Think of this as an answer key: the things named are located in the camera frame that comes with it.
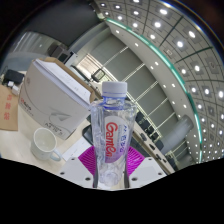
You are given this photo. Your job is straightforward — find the ceiling lights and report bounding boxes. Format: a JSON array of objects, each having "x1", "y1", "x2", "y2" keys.
[{"x1": 94, "y1": 0, "x2": 224, "y2": 163}]

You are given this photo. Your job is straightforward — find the row of black chairs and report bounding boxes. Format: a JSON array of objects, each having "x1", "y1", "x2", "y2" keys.
[{"x1": 134, "y1": 111, "x2": 178, "y2": 168}]

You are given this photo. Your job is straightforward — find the dark grey monitor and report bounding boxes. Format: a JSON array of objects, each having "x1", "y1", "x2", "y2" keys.
[{"x1": 49, "y1": 44, "x2": 72, "y2": 63}]

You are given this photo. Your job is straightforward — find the long curved conference desk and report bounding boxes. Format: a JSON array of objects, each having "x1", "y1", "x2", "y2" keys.
[{"x1": 83, "y1": 63, "x2": 178, "y2": 174}]

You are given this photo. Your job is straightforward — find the black power adapter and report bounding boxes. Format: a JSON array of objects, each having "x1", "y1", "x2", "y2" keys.
[{"x1": 2, "y1": 69, "x2": 25, "y2": 88}]

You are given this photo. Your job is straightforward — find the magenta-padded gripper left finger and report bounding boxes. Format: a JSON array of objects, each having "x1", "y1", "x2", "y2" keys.
[{"x1": 58, "y1": 145, "x2": 99, "y2": 188}]

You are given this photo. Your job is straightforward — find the brown paper envelope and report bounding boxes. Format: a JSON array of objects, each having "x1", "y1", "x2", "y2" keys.
[{"x1": 0, "y1": 83, "x2": 20, "y2": 132}]

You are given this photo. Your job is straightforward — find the black mesh office chair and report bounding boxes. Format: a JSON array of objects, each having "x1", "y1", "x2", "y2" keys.
[{"x1": 91, "y1": 68, "x2": 106, "y2": 83}]

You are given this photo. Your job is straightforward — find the clear plastic water bottle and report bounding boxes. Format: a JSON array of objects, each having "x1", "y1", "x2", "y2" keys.
[{"x1": 89, "y1": 80, "x2": 138, "y2": 190}]

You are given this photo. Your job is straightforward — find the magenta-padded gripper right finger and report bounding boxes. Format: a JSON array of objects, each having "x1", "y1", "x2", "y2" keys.
[{"x1": 125, "y1": 145, "x2": 169, "y2": 188}]

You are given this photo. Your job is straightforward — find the white ceramic mug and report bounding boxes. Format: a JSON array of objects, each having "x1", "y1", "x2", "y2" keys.
[{"x1": 30, "y1": 127, "x2": 63, "y2": 162}]

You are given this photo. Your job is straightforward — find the white cardboard paper box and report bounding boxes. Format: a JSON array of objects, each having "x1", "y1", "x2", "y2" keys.
[{"x1": 18, "y1": 56, "x2": 98, "y2": 140}]

